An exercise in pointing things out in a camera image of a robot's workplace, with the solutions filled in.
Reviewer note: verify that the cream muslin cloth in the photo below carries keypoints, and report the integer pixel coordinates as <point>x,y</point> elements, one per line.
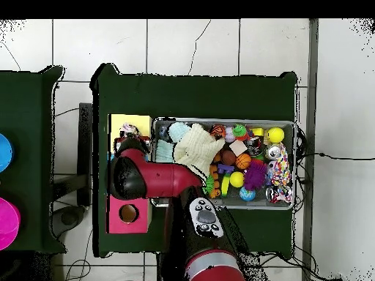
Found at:
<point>196,146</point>

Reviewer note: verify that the blue round disc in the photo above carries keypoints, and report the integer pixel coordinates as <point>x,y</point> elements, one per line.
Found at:
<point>6,152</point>

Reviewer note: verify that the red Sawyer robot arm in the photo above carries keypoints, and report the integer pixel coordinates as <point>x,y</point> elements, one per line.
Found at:
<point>164,178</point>

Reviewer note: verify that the purple spiky ball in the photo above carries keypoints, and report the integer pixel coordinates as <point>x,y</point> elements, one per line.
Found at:
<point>255,175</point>

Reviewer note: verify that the light blue muslin cloth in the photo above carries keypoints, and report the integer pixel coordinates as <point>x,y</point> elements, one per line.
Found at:
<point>164,153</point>

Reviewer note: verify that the confetti print cloth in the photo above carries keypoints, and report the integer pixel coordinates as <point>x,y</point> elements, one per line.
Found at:
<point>129,128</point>
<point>281,169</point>

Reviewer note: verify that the brown ball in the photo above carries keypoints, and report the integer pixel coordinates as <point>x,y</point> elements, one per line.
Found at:
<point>228,157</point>

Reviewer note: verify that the green spiky monster toy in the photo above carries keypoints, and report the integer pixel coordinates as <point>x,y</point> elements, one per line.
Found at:
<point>239,130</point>

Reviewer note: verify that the dark green table cloth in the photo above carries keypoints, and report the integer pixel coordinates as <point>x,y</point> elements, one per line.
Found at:
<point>26,102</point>
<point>190,96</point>

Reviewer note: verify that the orange toy basketball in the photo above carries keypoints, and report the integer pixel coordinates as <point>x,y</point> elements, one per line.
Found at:
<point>243,161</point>

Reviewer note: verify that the smooth yellow ball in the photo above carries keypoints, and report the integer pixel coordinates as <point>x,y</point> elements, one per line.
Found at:
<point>236,179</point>

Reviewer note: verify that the magenta round disc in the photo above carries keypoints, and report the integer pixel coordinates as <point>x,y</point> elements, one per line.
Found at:
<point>8,222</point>

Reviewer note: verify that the wooden box with three holes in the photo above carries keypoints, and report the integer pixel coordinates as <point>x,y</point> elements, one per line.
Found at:
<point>137,222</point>

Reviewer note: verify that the orange tiger striped toy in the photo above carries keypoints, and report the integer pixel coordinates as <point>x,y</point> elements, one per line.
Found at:
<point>217,131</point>

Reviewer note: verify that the yellow tennis ball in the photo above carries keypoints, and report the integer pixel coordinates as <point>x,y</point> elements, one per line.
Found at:
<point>275,134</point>

